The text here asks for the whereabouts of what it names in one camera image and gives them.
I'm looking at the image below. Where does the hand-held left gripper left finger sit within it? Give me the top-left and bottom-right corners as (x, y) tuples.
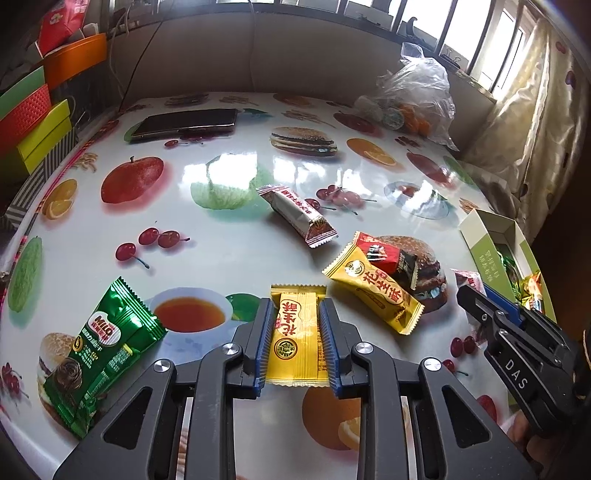
(53, 298), (273, 480)

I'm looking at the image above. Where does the red snack bag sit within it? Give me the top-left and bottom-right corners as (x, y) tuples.
(37, 0), (88, 51)

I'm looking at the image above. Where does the orange storage box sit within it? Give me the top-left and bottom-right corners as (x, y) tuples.
(44, 33), (109, 90)

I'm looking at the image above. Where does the yellow-green storage box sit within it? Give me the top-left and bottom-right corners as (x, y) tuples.
(17, 99), (72, 174)

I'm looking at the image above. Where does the clear plastic bag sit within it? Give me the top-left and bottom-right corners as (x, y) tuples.
(353, 41), (460, 151)

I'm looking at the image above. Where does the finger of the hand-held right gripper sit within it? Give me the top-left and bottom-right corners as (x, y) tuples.
(480, 284), (557, 326)
(456, 284), (519, 352)

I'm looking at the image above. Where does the striped black white box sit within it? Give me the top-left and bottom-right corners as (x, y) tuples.
(4, 129), (79, 222)

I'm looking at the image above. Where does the black cable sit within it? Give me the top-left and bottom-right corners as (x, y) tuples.
(117, 0), (164, 112)

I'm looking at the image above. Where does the small green snack packet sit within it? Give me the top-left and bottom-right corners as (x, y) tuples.
(498, 248), (523, 288)

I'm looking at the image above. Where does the white red candy packet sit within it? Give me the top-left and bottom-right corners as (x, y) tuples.
(257, 185), (339, 250)

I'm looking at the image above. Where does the yellow peanut candy packet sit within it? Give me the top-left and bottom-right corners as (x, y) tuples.
(322, 243), (426, 336)

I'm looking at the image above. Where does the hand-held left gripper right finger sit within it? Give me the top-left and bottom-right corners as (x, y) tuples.
(320, 298), (539, 480)

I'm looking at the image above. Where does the red storage box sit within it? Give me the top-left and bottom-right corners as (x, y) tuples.
(0, 84), (51, 153)

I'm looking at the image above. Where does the green cardboard box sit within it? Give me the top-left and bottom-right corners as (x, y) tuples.
(458, 209), (557, 324)

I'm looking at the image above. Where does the cream patterned curtain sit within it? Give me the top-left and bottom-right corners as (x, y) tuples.
(462, 18), (583, 232)

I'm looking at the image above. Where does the window grille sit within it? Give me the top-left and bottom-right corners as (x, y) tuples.
(277, 0), (536, 93)

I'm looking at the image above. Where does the red black snack packet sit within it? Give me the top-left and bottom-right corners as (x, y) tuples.
(353, 231), (419, 291)

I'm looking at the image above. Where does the person's right hand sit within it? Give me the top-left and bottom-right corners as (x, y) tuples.
(509, 412), (551, 468)

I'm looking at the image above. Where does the green lid storage box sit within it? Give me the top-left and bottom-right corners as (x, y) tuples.
(0, 65), (47, 116)

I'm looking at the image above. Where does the green chocolate wafer packet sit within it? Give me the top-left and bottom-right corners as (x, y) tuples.
(44, 276), (168, 439)

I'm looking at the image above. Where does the small red snack packet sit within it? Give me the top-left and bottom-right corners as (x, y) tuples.
(452, 269), (488, 296)

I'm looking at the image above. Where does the black smartphone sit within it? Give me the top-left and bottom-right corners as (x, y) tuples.
(128, 107), (238, 143)

